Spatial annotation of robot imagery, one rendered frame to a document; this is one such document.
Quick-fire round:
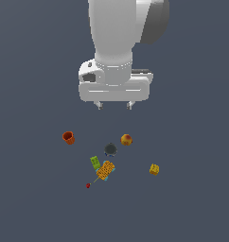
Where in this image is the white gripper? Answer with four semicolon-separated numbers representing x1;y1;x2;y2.
78;60;154;111

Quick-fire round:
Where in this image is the dark grey round object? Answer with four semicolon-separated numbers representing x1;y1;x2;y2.
103;142;118;158

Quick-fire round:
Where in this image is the orange yellow peach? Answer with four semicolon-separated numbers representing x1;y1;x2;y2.
120;133;133;147

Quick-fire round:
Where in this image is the orange cup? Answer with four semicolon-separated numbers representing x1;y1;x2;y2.
62;130;77;146

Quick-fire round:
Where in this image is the green toy block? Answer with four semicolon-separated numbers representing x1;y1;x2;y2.
89;155;102;171

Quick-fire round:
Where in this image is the orange waffle toy with blue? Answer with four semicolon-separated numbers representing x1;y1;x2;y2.
95;160;116;182

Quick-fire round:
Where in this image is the yellow toy block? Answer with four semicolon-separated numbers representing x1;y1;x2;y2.
149;163;161;177

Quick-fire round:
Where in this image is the small red cherry with stem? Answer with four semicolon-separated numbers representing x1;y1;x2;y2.
85;177;101;189

